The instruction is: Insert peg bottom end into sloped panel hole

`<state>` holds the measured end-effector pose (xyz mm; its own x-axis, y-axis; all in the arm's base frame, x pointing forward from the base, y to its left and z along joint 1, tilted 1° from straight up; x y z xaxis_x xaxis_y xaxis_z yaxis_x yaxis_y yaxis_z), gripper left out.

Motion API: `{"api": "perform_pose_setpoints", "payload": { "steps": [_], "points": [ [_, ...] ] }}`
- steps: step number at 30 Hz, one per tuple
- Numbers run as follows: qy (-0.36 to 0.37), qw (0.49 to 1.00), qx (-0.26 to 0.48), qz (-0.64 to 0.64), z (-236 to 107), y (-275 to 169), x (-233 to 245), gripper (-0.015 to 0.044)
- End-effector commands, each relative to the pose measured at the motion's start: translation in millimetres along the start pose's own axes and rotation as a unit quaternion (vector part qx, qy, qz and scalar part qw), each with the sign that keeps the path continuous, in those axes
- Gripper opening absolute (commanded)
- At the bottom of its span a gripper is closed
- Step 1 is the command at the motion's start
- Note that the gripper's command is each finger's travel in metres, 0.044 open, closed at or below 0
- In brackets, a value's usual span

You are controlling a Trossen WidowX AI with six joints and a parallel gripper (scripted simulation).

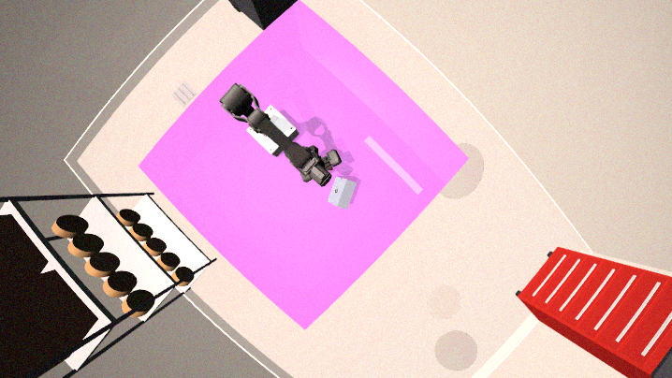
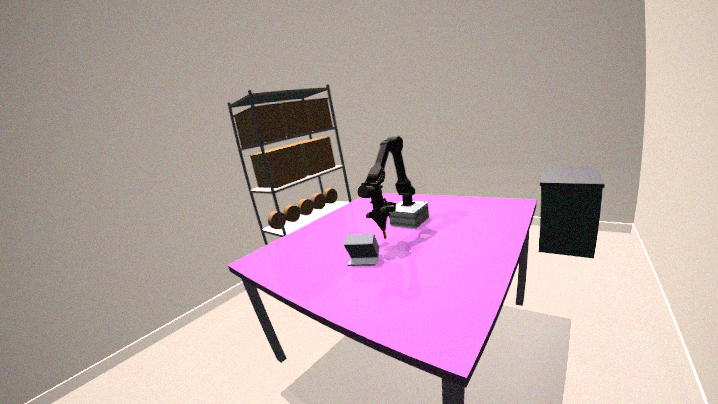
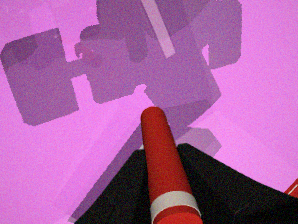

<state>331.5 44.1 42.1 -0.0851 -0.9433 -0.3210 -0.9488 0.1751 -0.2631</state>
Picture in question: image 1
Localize grey square panel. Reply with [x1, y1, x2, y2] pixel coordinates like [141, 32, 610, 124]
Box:
[328, 177, 357, 210]

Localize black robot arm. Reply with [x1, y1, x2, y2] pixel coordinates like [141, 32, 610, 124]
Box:
[219, 82, 332, 187]

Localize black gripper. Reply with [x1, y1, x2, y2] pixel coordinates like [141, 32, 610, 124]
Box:
[299, 149, 342, 182]

